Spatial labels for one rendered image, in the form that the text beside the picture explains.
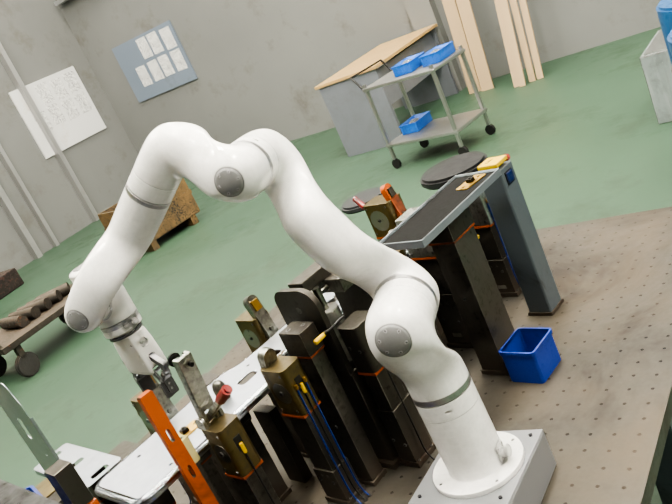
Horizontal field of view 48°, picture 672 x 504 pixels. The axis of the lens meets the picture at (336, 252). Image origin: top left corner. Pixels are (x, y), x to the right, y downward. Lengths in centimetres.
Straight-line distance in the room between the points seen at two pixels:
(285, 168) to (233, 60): 958
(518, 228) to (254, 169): 96
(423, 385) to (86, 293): 66
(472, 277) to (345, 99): 629
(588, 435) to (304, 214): 78
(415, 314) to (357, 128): 685
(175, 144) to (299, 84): 908
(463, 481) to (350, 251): 51
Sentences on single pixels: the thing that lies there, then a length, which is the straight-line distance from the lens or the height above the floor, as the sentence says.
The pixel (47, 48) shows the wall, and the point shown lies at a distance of 1259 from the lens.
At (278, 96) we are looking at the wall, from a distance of 1071.
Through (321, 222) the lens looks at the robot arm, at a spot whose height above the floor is 137.
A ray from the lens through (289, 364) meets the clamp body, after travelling 163.
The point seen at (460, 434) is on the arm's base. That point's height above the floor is 91.
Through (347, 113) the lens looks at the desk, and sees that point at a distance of 811.
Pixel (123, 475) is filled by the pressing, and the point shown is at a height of 100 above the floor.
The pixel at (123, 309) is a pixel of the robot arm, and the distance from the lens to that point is 161.
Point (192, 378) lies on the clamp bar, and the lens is 156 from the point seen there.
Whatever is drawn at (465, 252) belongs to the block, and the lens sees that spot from 185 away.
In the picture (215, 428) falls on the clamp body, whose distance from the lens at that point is 159.
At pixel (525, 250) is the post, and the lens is 209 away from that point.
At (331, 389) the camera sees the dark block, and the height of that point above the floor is 96.
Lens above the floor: 174
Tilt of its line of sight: 18 degrees down
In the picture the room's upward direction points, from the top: 25 degrees counter-clockwise
